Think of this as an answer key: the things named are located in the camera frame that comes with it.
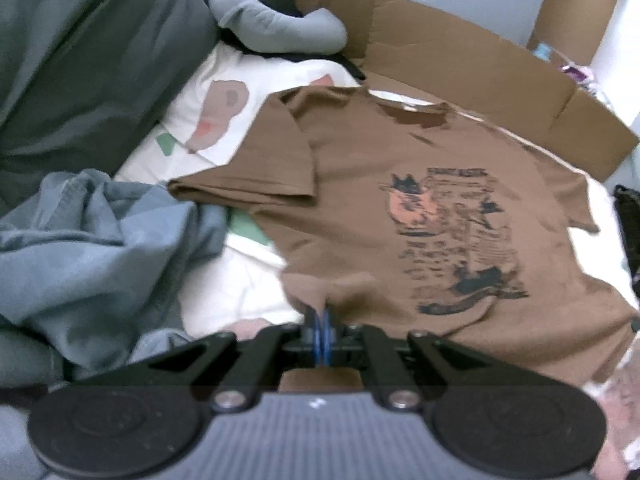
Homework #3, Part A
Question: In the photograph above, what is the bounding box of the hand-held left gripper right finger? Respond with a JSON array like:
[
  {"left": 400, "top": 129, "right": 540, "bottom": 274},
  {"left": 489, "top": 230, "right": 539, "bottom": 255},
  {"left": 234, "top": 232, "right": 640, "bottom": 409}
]
[{"left": 322, "top": 305, "right": 501, "bottom": 411}]

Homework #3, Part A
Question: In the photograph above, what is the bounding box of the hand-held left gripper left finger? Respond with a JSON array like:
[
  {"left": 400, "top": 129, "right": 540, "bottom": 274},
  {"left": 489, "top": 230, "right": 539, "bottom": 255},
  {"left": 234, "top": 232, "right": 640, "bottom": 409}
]
[{"left": 145, "top": 305, "right": 323, "bottom": 411}]

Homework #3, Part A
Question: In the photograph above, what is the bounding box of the brown printed t-shirt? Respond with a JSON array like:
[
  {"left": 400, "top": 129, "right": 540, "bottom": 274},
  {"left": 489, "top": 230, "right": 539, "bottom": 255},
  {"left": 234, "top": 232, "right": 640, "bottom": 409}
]
[{"left": 167, "top": 85, "right": 640, "bottom": 386}]

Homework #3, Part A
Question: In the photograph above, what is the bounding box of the grey-blue garment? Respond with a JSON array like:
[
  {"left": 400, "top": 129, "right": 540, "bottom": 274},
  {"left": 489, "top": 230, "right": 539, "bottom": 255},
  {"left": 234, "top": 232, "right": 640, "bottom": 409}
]
[{"left": 0, "top": 169, "right": 231, "bottom": 386}]

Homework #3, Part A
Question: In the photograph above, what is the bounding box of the bear-print cream blanket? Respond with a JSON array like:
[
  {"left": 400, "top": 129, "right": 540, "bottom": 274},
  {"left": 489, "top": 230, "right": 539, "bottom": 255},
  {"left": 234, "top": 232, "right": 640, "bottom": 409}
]
[{"left": 112, "top": 45, "right": 640, "bottom": 480}]

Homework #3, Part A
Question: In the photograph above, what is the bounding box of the flat cardboard sheet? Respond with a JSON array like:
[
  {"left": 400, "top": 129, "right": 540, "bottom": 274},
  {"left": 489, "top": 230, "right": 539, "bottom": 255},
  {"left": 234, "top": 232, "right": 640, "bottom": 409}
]
[{"left": 260, "top": 0, "right": 640, "bottom": 183}]

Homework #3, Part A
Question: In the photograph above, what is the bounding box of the grey neck pillow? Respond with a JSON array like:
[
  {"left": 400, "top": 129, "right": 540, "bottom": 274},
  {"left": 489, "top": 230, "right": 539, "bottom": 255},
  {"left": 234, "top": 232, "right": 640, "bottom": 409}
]
[{"left": 207, "top": 0, "right": 348, "bottom": 56}]

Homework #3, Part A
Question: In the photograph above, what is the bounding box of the black knit garment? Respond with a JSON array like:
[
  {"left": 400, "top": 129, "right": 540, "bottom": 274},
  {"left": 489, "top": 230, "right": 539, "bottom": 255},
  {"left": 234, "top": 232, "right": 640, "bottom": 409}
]
[{"left": 612, "top": 185, "right": 640, "bottom": 281}]

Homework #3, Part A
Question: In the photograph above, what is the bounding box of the dark green blanket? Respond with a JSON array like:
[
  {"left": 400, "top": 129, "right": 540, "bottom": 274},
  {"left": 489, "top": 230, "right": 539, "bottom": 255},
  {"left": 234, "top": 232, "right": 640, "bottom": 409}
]
[{"left": 0, "top": 0, "right": 221, "bottom": 211}]

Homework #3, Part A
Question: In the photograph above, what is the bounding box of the purple white packet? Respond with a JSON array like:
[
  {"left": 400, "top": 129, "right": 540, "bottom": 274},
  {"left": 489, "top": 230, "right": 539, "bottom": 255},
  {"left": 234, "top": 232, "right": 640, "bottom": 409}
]
[{"left": 560, "top": 62, "right": 608, "bottom": 93}]

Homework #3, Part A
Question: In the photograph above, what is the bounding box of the tall cardboard box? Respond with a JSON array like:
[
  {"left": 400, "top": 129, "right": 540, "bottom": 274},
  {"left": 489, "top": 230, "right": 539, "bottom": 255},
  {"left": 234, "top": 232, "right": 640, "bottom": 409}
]
[{"left": 527, "top": 0, "right": 626, "bottom": 66}]

